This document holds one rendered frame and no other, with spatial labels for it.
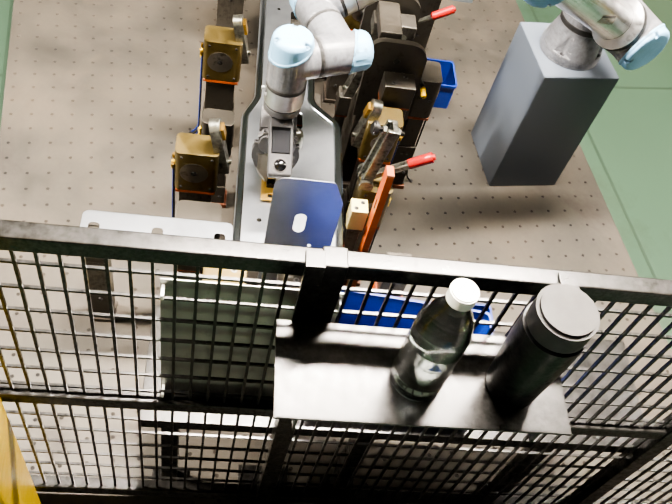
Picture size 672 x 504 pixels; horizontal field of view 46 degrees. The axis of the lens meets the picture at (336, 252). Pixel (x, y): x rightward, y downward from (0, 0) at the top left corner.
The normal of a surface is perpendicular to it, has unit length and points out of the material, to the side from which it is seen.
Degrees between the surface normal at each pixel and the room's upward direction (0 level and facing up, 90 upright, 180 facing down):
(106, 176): 0
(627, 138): 0
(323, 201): 90
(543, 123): 90
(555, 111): 90
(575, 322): 0
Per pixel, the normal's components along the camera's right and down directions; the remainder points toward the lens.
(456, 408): 0.18, -0.58
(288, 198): 0.02, 0.81
